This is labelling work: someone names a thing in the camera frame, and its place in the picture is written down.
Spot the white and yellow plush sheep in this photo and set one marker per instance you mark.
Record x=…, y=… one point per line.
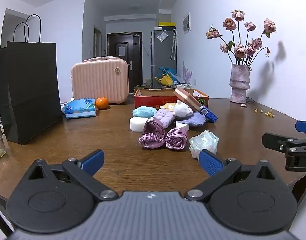
x=182, y=110

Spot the blue and yellow bags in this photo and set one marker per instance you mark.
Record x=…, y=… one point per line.
x=166, y=77

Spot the white round sponge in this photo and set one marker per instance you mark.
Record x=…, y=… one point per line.
x=136, y=125

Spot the purple satin scrunchie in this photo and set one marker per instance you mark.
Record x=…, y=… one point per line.
x=176, y=138
x=153, y=140

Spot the purple ceramic vase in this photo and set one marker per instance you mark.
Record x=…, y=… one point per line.
x=239, y=85

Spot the purple coral decoration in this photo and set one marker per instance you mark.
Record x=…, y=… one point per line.
x=187, y=73

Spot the grey fridge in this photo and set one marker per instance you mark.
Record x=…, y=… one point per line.
x=163, y=55

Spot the yellow and black box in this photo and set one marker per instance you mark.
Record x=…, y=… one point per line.
x=166, y=24

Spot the orange fruit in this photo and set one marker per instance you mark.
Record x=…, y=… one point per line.
x=101, y=103

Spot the purple linen pouch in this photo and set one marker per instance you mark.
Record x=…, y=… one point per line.
x=195, y=120

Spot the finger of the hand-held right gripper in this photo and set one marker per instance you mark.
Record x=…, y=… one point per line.
x=275, y=141
x=304, y=126

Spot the white square sponge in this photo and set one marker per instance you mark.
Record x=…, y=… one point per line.
x=181, y=125

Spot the blue tissue packet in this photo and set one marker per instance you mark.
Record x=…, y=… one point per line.
x=210, y=116

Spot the black paper bag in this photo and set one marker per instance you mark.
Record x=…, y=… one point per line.
x=28, y=92

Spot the red cardboard box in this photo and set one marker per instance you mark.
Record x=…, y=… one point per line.
x=148, y=102

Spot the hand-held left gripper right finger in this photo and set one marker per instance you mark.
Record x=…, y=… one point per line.
x=210, y=162

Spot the white paper notice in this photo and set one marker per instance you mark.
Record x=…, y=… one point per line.
x=121, y=51

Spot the clear plastic bag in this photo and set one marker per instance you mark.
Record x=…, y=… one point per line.
x=162, y=37

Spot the pink suitcase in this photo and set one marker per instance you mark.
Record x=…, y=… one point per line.
x=100, y=80

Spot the blue soft tissue pack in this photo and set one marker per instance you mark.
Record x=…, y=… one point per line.
x=79, y=108

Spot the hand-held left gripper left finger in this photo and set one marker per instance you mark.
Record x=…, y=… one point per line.
x=93, y=161

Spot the clear plastic pack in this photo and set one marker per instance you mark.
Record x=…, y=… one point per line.
x=205, y=140

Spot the dried pink roses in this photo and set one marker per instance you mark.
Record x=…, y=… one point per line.
x=240, y=51

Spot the light blue plush toy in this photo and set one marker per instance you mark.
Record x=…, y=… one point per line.
x=143, y=111

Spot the purple towel headband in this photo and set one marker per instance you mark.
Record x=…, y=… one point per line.
x=163, y=118

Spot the dark wooden door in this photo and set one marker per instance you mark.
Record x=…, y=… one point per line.
x=123, y=67

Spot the scattered yellow flower bits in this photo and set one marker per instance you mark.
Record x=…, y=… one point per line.
x=269, y=114

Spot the white folded umbrella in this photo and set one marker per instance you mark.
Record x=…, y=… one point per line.
x=173, y=45

